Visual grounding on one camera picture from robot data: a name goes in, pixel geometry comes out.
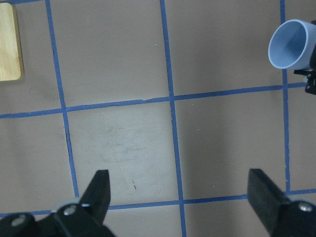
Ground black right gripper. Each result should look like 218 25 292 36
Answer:
293 20 316 95

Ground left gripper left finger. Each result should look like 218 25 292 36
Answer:
79 170 110 224

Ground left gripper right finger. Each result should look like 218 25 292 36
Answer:
247 168 291 232

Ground light blue plastic cup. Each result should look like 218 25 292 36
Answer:
268 19 316 70

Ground wooden mug tree stand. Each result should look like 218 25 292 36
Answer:
0 2 24 81

